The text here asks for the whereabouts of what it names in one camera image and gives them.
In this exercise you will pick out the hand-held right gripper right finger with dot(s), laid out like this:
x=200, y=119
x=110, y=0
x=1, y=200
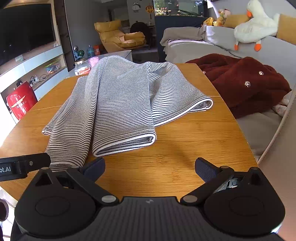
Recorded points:
x=207, y=169

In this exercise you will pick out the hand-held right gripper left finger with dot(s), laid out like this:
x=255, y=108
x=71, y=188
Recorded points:
x=94, y=165

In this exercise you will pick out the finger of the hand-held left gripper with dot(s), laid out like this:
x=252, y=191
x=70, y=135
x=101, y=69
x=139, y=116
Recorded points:
x=38, y=161

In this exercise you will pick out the striped shirt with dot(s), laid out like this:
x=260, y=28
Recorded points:
x=120, y=97

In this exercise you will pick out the white chair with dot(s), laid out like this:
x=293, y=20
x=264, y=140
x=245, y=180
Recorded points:
x=277, y=139

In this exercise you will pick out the dark red fleece jacket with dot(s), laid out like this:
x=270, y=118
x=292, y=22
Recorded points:
x=231, y=92

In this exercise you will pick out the clear plastic storage box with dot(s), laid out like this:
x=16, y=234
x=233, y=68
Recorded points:
x=52, y=66

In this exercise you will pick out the glass jar with gold lid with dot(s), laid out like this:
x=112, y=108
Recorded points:
x=81, y=68

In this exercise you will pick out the white television cabinet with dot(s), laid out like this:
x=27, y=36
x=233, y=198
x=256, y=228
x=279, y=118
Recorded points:
x=39, y=58

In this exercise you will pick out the pink box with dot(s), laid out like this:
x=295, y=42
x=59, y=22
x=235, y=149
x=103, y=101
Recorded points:
x=93, y=62

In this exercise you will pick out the green striped ball toy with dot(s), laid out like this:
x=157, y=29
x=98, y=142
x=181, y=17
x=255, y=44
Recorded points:
x=80, y=53

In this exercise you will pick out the blue water bottle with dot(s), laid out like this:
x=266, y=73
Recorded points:
x=90, y=52

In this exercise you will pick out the white coffee table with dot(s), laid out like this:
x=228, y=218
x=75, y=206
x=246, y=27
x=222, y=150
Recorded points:
x=122, y=53

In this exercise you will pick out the orange box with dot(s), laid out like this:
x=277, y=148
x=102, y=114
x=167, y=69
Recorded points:
x=97, y=49

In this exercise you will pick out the grey sofa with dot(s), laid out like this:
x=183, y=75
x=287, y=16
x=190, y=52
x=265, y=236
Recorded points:
x=272, y=58

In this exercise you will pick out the black television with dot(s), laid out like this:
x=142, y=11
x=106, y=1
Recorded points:
x=23, y=30

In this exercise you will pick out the yellow armchair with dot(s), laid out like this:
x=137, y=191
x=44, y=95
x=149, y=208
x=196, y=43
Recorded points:
x=111, y=34

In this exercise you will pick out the beige blanket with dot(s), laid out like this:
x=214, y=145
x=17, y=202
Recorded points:
x=180, y=33

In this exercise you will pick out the black chair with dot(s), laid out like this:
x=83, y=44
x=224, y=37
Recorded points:
x=140, y=31

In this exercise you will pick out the white goose plush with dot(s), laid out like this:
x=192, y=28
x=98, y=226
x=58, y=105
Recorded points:
x=252, y=30

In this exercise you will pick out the yellow plush toy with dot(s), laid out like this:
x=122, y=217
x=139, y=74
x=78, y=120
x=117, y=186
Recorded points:
x=208, y=21

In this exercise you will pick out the dark fish tank stand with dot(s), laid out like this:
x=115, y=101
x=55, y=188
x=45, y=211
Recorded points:
x=175, y=22

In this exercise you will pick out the yellow cushion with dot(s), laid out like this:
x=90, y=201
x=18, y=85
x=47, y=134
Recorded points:
x=288, y=29
x=235, y=21

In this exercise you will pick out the chick plush toy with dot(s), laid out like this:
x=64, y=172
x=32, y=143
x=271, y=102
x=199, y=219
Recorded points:
x=221, y=18

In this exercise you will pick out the fish tank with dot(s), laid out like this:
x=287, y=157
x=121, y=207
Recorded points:
x=180, y=7

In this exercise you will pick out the panda wall decoration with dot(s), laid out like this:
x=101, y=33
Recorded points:
x=135, y=6

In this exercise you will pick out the orange round wall decoration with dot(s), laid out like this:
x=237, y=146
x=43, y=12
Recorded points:
x=149, y=9

